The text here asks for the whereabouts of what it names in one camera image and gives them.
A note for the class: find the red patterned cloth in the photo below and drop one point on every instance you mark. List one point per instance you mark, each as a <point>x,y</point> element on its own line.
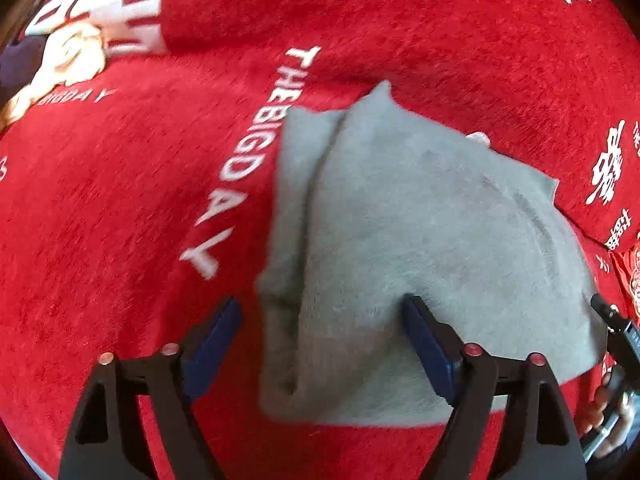
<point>629,280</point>

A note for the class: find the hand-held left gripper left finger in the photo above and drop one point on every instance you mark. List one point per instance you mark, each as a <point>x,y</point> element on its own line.
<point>215,342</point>

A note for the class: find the red printed blanket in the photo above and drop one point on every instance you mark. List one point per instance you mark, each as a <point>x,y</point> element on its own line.
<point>125,210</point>

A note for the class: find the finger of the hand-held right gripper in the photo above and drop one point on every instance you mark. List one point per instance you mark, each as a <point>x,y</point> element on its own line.
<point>617,325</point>

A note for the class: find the yellow orange garment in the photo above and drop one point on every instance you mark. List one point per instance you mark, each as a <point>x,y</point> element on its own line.
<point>60,70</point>

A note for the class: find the person's right hand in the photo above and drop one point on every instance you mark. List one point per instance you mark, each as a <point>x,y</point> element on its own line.
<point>590,412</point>

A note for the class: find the dark purple garment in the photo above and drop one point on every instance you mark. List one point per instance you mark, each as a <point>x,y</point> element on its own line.
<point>20,67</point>

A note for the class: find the grey knit sweater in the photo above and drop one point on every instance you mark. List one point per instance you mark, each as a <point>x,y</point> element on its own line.
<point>400,210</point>

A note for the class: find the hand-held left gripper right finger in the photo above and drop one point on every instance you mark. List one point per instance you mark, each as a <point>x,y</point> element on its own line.
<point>425,347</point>

